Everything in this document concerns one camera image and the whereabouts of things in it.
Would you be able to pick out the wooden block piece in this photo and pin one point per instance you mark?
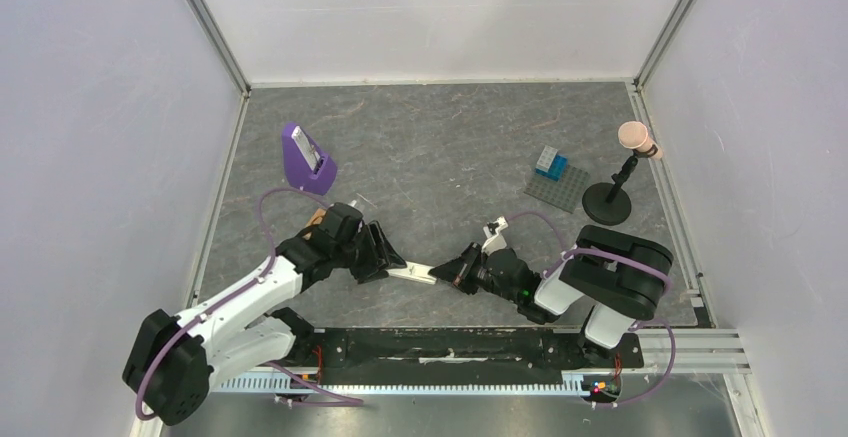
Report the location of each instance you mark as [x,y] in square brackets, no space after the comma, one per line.
[314,221]

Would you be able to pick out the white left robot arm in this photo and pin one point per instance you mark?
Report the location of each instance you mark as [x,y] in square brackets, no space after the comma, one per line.
[176,360]

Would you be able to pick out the blue lego brick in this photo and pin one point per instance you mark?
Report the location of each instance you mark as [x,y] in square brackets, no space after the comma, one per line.
[555,169]

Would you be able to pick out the black microphone stand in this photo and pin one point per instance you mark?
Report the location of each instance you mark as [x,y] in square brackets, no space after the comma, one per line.
[607,203]

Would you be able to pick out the grey lego brick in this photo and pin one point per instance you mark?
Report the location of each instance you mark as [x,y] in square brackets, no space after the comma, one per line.
[546,159]

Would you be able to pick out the white remote control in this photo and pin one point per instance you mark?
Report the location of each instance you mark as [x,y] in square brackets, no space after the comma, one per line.
[415,272]

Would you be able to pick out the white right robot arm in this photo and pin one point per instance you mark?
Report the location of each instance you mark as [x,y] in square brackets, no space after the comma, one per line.
[626,277]

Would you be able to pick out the grey lego baseplate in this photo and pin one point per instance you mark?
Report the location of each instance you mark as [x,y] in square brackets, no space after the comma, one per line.
[564,194]

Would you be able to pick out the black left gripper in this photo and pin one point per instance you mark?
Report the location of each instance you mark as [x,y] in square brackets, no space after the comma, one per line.
[380,256]

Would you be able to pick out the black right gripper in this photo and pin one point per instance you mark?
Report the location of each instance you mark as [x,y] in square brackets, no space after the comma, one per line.
[472,269]

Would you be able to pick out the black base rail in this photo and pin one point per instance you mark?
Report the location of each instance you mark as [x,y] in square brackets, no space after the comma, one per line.
[455,355]

